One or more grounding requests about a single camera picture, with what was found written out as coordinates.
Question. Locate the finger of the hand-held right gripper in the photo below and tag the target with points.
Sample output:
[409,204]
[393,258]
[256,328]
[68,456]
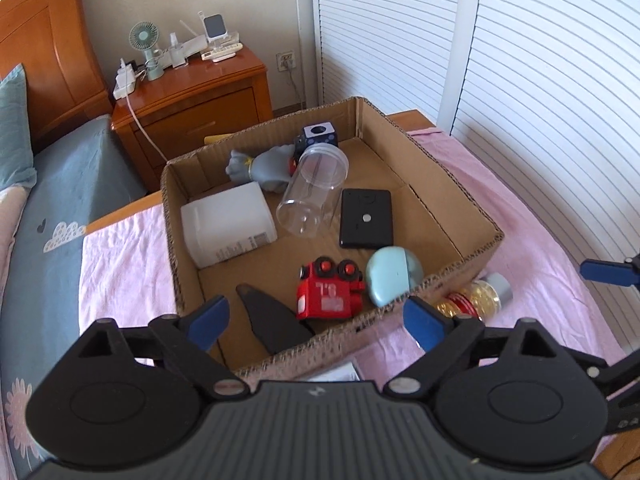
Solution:
[592,366]
[605,270]

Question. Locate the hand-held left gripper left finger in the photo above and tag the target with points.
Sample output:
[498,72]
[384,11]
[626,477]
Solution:
[210,322]

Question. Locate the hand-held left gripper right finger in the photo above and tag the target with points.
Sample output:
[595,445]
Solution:
[425,322]

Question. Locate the light blue round case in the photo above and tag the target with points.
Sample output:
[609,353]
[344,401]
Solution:
[390,275]

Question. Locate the bottle of golden beads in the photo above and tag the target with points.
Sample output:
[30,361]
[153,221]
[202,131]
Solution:
[480,295]

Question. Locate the black wedge-shaped object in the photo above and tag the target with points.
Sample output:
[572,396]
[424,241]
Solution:
[272,320]

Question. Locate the red toy train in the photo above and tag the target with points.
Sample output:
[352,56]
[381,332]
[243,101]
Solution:
[325,300]

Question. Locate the frosted white plastic box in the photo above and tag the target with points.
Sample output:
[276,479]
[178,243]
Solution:
[225,220]

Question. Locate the black case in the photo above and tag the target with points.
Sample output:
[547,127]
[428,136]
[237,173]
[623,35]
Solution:
[360,236]

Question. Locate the cardboard box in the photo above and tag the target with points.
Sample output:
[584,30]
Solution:
[430,200]

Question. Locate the clear plastic jar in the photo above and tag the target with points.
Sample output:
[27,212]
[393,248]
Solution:
[310,195]

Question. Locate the flat labelled plastic case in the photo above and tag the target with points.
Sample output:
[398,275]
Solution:
[340,372]

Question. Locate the grey animal toy figure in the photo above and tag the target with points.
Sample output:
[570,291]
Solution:
[265,167]

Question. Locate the white louvered closet door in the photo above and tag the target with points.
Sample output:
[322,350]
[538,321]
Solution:
[560,110]
[390,35]

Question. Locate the yellow object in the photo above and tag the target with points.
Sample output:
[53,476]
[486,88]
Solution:
[217,138]

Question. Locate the blue printed bed sheet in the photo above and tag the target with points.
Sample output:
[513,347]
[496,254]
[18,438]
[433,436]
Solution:
[65,180]

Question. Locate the dark blue toy train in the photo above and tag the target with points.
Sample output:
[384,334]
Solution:
[320,132]

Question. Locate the wooden nightstand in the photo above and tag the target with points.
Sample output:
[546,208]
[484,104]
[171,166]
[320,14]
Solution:
[210,105]

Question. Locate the pink quilt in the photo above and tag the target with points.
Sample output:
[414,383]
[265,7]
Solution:
[7,220]

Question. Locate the white power strip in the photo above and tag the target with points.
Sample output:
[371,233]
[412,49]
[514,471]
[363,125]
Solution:
[125,82]

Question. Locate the white remote control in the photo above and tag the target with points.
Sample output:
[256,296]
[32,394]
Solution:
[222,52]

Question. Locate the clear spray bottle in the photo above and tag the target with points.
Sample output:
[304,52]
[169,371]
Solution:
[175,54]

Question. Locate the blue pillow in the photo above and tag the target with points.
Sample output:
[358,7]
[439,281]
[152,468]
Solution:
[15,125]

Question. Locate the white desk organiser tray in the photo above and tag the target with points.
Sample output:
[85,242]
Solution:
[192,45]

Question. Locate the small green desk fan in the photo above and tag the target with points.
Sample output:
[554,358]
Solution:
[144,37]

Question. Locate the white stand with screen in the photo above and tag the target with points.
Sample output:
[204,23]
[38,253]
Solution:
[215,27]

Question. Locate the wooden headboard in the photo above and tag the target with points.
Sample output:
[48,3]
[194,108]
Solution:
[45,50]

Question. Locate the wall outlet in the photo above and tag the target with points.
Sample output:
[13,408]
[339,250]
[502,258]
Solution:
[286,60]

